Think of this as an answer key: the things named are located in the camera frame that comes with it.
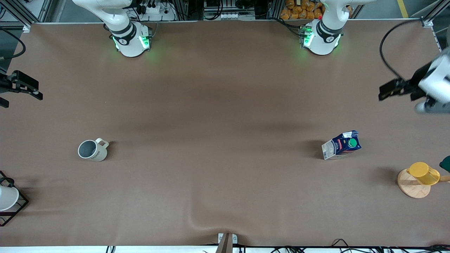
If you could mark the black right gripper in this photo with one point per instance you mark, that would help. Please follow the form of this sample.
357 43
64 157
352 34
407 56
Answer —
5 85

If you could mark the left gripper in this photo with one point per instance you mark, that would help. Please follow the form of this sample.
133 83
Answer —
417 83

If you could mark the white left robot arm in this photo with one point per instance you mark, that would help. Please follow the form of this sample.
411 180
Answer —
321 33

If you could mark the long white power strip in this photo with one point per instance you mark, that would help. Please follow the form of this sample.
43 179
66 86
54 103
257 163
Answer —
230 15

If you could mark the cream mug with grey inside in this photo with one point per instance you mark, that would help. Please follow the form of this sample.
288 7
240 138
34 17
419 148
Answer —
89 150

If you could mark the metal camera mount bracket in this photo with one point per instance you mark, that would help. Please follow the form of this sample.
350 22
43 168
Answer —
226 242

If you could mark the dark green cup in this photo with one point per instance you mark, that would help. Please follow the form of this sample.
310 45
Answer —
445 164

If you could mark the white power strip with plugs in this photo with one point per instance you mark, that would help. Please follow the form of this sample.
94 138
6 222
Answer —
158 12

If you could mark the bag of orange bread rolls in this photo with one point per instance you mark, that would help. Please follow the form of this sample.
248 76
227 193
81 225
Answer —
302 10

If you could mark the blue white milk carton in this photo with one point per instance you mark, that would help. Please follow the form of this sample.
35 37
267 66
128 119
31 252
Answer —
341 146

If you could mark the brown table cloth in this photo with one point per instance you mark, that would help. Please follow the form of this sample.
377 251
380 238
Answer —
218 105

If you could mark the aluminium frame post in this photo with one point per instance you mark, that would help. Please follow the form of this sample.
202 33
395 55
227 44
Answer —
26 15
430 15

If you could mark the yellow plastic cup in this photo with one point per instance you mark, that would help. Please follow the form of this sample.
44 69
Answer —
423 173

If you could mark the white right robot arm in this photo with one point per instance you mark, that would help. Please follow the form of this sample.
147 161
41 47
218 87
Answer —
128 35

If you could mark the white bowl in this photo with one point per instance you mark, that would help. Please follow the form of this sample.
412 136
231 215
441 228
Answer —
7 197

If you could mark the wooden mug stand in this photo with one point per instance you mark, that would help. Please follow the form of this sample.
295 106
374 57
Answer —
413 188

